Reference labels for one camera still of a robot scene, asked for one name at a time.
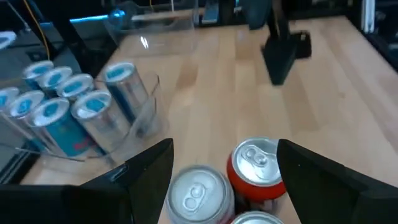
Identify red soda can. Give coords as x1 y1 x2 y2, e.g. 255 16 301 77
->
230 210 284 224
226 136 287 203

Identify yellow cable with plug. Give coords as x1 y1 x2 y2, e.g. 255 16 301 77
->
23 0 51 60

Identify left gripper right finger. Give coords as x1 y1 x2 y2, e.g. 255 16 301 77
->
276 139 398 224

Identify group of blue-top cans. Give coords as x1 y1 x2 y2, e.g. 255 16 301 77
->
0 0 119 184

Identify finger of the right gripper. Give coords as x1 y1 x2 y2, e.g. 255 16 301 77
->
294 30 312 60
261 34 298 85

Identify clear plastic bin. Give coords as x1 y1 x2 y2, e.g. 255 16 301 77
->
104 0 200 58
0 70 170 175

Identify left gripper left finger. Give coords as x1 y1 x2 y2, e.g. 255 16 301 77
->
0 138 174 224

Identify silver pink raspberry soda can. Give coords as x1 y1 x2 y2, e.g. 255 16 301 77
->
165 164 236 224

